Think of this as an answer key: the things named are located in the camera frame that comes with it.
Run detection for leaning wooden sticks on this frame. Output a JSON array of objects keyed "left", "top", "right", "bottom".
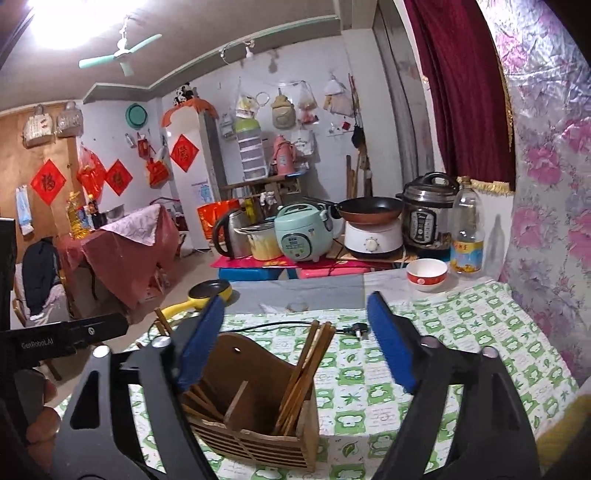
[{"left": 346, "top": 138, "right": 375, "bottom": 197}]

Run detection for white plastic bag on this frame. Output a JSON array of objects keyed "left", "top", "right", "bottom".
[{"left": 323, "top": 76, "right": 354, "bottom": 116}]

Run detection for grey table cloth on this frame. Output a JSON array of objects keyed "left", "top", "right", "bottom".
[{"left": 226, "top": 268, "right": 490, "bottom": 317}]

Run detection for red gift bag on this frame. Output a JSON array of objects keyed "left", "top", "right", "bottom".
[{"left": 198, "top": 200, "right": 241, "bottom": 228}]

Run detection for steel pressure cooker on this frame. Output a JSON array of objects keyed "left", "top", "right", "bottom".
[{"left": 396, "top": 172, "right": 461, "bottom": 260}]

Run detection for white and pink cloth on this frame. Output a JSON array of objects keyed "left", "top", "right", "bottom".
[{"left": 99, "top": 205, "right": 163, "bottom": 248}]

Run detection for beige handbag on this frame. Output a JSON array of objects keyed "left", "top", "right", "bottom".
[
  {"left": 56, "top": 100, "right": 84, "bottom": 138},
  {"left": 23, "top": 105, "right": 57, "bottom": 149}
]

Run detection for black power cable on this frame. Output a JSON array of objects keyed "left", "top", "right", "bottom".
[{"left": 221, "top": 320, "right": 371, "bottom": 342}]

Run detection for teal ceiling fan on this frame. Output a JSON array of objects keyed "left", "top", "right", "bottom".
[{"left": 78, "top": 16, "right": 163, "bottom": 77}]

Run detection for ceiling light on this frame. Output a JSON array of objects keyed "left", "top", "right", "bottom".
[{"left": 28, "top": 0, "right": 112, "bottom": 48}]

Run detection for green checked tablecloth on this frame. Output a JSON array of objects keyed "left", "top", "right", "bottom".
[{"left": 129, "top": 277, "right": 580, "bottom": 480}]

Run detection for wooden board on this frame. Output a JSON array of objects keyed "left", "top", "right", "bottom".
[{"left": 324, "top": 240, "right": 419, "bottom": 264}]

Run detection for plastic bag with yellow contents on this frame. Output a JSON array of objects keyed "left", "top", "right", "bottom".
[{"left": 235, "top": 92, "right": 257, "bottom": 119}]

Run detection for pink thermos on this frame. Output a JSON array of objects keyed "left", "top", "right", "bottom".
[{"left": 272, "top": 135, "right": 297, "bottom": 176}]

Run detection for white tote bag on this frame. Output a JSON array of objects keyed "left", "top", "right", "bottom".
[{"left": 291, "top": 129, "right": 317, "bottom": 160}]

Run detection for pink and blue low table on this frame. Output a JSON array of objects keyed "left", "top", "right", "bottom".
[{"left": 211, "top": 255, "right": 371, "bottom": 280}]

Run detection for white refrigerator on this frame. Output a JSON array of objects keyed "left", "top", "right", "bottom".
[{"left": 172, "top": 110, "right": 228, "bottom": 254}]

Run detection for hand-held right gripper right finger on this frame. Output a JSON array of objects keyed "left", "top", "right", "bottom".
[{"left": 366, "top": 291, "right": 542, "bottom": 480}]

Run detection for floral plastic sheet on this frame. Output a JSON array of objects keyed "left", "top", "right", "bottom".
[{"left": 478, "top": 0, "right": 591, "bottom": 403}]

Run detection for red and white bowl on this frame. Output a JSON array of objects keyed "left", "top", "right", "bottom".
[{"left": 406, "top": 258, "right": 448, "bottom": 293}]

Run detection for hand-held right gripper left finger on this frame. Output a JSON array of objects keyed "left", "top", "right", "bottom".
[{"left": 54, "top": 294, "right": 226, "bottom": 480}]

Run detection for plastic drawer tower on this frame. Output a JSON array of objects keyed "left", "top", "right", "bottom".
[{"left": 235, "top": 117, "right": 269, "bottom": 182}]

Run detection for dark red curtain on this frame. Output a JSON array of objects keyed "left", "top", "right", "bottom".
[{"left": 404, "top": 0, "right": 517, "bottom": 197}]

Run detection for brown wooden utensil holder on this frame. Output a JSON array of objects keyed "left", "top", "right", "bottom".
[{"left": 178, "top": 332, "right": 320, "bottom": 472}]

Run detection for blue and white towel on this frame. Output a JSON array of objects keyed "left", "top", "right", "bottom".
[{"left": 15, "top": 185, "right": 33, "bottom": 236}]

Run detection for panda plush toy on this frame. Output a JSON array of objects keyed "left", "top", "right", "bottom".
[{"left": 173, "top": 83, "right": 199, "bottom": 107}]

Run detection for brown frying pan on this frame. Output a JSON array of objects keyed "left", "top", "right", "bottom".
[{"left": 302, "top": 196, "right": 404, "bottom": 225}]

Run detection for grey metal column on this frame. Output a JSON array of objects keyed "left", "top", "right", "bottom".
[{"left": 374, "top": 0, "right": 435, "bottom": 188}]

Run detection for person's left hand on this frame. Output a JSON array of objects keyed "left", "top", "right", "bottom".
[{"left": 22, "top": 376, "right": 62, "bottom": 448}]

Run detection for table with red cover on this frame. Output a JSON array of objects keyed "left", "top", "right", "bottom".
[{"left": 58, "top": 203, "right": 182, "bottom": 325}]

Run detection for red diamond decal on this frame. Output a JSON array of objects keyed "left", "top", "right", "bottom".
[
  {"left": 105, "top": 159, "right": 134, "bottom": 196},
  {"left": 30, "top": 159, "right": 67, "bottom": 206},
  {"left": 170, "top": 134, "right": 201, "bottom": 173}
]

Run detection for plastic bag with red contents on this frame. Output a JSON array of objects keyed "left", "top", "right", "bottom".
[{"left": 298, "top": 83, "right": 321, "bottom": 127}]

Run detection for clear plastic bottle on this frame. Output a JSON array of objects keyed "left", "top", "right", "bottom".
[{"left": 450, "top": 176, "right": 486, "bottom": 278}]

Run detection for teal rice cooker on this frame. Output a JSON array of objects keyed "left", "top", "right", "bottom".
[{"left": 274, "top": 203, "right": 345, "bottom": 264}]

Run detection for orange decoration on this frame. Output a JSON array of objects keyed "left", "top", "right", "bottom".
[{"left": 161, "top": 98, "right": 218, "bottom": 129}]

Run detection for bundle of wooden chopsticks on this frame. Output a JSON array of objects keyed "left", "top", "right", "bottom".
[{"left": 181, "top": 320, "right": 336, "bottom": 435}]

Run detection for large red hanging decoration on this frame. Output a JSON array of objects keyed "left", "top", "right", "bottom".
[{"left": 76, "top": 145, "right": 107, "bottom": 202}]

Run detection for black jacket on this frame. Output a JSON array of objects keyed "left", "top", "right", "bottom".
[{"left": 23, "top": 237, "right": 64, "bottom": 320}]

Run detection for beige backpack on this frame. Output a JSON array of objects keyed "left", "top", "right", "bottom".
[{"left": 271, "top": 88, "right": 297, "bottom": 129}]

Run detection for wooden shelf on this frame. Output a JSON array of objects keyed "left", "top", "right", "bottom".
[{"left": 222, "top": 173, "right": 304, "bottom": 200}]

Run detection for small red hanging decoration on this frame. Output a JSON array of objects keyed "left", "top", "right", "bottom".
[{"left": 147, "top": 157, "right": 171, "bottom": 188}]

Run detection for yellow frying pan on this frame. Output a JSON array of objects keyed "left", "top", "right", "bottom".
[{"left": 159, "top": 279, "right": 232, "bottom": 320}]

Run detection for steel electric kettle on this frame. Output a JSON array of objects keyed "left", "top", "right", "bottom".
[{"left": 212, "top": 209, "right": 253, "bottom": 260}]

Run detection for teal round plate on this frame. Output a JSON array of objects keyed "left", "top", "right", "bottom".
[{"left": 126, "top": 103, "right": 149, "bottom": 129}]

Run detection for white electric cooker base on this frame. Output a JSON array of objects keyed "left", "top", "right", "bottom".
[{"left": 344, "top": 218, "right": 405, "bottom": 260}]

